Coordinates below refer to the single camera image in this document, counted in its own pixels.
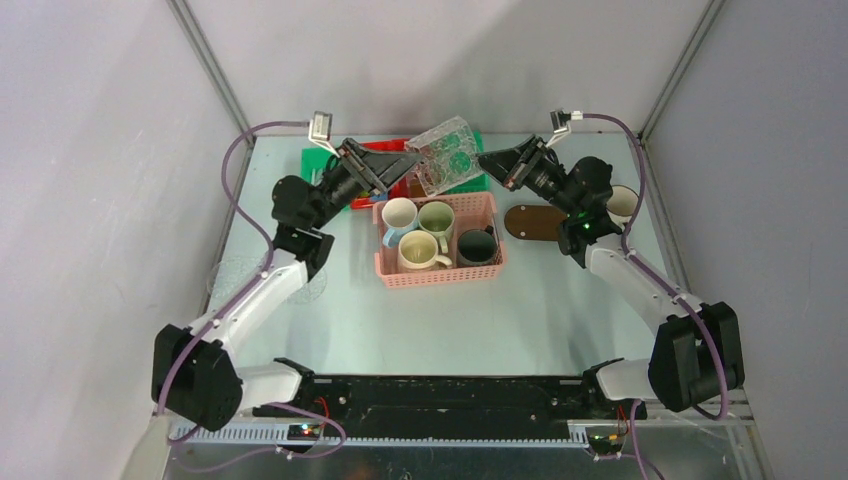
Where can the clear textured toothbrush holder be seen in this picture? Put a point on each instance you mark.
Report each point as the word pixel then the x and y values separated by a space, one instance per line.
pixel 428 144

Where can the red bin with toothpaste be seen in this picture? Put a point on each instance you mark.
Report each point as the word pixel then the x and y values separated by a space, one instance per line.
pixel 401 189

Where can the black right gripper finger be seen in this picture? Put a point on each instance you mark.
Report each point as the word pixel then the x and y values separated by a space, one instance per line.
pixel 505 160
pixel 511 179

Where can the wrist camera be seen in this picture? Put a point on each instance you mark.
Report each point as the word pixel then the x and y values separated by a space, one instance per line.
pixel 319 131
pixel 561 121

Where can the white mug blue handle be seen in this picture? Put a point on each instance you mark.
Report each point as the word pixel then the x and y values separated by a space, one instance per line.
pixel 399 216

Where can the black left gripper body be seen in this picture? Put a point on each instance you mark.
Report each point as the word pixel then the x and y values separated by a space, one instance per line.
pixel 344 184

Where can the clear textured oval tray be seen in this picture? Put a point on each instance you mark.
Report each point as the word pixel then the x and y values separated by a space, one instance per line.
pixel 226 278

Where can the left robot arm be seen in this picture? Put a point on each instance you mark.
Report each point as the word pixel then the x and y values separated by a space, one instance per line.
pixel 194 374

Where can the brown wooden oval tray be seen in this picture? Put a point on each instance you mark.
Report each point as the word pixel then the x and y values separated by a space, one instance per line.
pixel 534 222

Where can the white mug dark rim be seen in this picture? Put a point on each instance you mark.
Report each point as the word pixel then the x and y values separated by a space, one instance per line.
pixel 621 205

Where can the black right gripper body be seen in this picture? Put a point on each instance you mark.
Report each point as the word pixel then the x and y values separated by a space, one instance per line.
pixel 544 178

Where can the black mug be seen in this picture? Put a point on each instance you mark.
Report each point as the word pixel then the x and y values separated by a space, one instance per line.
pixel 477 247

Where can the green bin far right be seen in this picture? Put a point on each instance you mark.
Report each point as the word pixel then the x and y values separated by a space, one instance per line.
pixel 474 179

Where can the light green mug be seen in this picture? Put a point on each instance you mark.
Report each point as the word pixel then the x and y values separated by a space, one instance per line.
pixel 438 219

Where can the green bin with toothbrushes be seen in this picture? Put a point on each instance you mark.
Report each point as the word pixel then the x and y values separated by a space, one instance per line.
pixel 315 161

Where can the pink perforated basket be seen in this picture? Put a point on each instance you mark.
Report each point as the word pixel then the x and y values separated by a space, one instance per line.
pixel 473 211

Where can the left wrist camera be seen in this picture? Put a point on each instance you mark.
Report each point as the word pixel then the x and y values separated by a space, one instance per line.
pixel 319 131

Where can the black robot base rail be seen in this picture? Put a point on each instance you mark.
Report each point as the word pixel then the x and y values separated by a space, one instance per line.
pixel 458 408

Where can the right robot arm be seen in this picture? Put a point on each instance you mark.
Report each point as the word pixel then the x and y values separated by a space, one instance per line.
pixel 697 353

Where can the cream mug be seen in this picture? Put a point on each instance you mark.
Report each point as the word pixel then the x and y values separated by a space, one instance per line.
pixel 418 251

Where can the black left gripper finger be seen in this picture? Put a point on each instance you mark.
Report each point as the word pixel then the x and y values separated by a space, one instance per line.
pixel 381 183
pixel 357 156

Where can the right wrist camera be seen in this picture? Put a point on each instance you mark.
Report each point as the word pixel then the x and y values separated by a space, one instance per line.
pixel 561 121

